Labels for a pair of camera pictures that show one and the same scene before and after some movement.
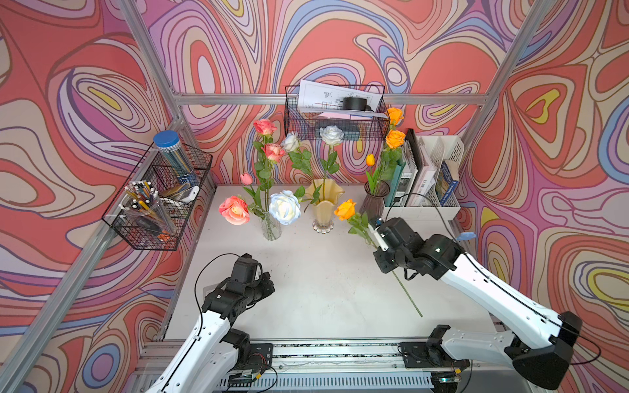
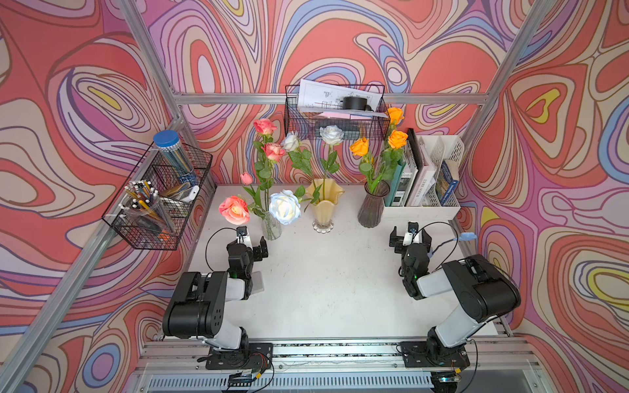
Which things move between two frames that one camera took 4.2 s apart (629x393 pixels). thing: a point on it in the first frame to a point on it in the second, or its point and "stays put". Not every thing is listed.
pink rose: x=265 y=128 stays put
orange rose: x=347 y=210 to x=360 y=146
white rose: x=284 y=207 stays put
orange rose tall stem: x=395 y=115 stays put
